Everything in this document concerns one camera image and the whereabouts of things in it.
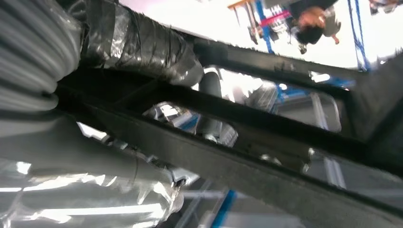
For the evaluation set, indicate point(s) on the person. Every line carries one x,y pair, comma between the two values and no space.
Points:
310,31

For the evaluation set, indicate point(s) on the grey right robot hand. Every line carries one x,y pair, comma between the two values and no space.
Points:
78,188

